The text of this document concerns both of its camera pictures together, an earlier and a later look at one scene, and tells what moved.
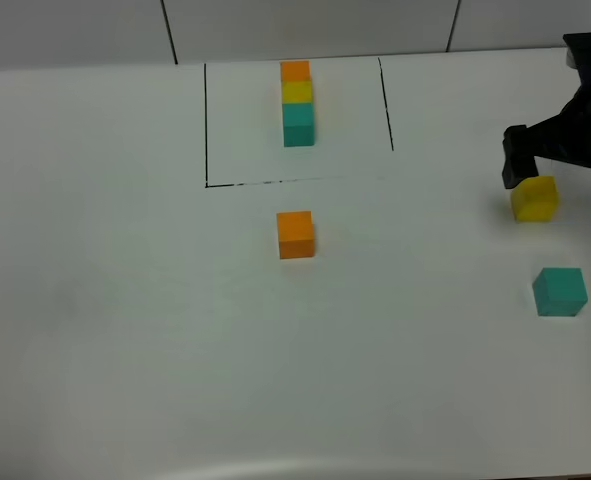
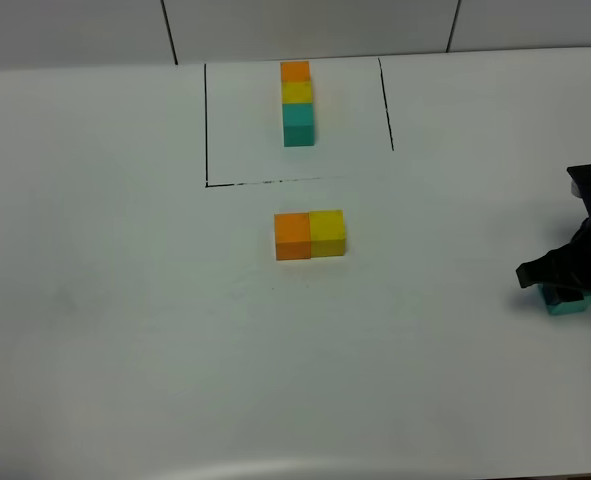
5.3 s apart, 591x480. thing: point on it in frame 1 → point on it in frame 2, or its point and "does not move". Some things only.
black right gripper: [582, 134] → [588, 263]
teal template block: [298, 124] does not move
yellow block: [535, 199] → [327, 233]
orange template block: [295, 70] does not move
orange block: [296, 234] does not move
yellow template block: [296, 92] does not move
